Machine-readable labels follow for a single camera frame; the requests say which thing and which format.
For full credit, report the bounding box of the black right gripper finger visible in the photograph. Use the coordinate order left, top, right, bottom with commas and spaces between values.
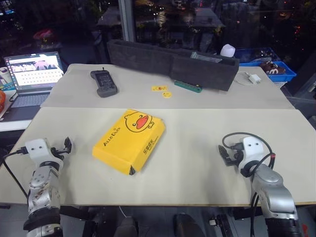
223, 152, 234, 167
218, 145, 228, 161

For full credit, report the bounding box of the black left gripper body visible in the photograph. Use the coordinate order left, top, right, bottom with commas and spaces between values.
50, 147, 66, 161

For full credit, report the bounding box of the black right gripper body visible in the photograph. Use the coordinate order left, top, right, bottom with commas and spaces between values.
229, 142, 245, 167

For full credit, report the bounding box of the yellow duck cardboard box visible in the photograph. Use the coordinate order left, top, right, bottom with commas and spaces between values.
92, 108, 167, 176

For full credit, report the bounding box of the black handheld controller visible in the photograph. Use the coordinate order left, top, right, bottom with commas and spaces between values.
89, 67, 120, 98

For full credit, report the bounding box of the green plastic strip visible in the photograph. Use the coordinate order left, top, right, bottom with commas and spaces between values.
173, 79, 203, 93

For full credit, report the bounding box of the grey open laptop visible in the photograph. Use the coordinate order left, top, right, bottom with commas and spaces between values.
3, 51, 66, 122

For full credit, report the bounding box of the white printed cup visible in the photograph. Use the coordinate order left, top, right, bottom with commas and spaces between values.
0, 66, 13, 91

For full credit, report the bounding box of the clear plastic package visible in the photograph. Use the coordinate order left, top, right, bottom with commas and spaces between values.
190, 51, 223, 64

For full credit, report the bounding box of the blue plastic bin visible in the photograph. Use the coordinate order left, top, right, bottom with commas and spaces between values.
233, 47, 297, 83

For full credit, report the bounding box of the dark rounded shape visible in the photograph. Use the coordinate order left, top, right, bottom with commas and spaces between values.
120, 215, 138, 237

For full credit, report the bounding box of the white rounded lamp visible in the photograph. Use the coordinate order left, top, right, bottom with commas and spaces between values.
220, 44, 236, 58

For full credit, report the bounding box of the pink object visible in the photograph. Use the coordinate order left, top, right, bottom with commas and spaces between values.
33, 28, 55, 42

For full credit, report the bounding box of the long dark grey foam box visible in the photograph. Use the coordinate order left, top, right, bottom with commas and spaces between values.
106, 39, 240, 93

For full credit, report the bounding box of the grey aluminium pillar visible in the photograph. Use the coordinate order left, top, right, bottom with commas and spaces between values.
118, 0, 136, 43

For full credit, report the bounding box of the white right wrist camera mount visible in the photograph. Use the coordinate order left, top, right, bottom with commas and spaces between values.
236, 137, 269, 174

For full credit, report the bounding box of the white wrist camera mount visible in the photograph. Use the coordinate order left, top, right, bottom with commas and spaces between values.
24, 138, 63, 169
236, 137, 269, 174

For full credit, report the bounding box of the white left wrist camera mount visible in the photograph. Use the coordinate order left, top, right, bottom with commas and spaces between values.
24, 138, 63, 169

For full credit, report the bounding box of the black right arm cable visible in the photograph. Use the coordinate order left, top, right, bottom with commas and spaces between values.
222, 132, 276, 171

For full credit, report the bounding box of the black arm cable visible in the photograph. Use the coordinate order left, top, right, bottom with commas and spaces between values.
0, 146, 29, 199
222, 132, 276, 171

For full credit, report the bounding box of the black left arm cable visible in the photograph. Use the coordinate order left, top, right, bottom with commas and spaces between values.
0, 146, 29, 199

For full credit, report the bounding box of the white charger cable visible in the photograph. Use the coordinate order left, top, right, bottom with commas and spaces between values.
233, 71, 253, 86

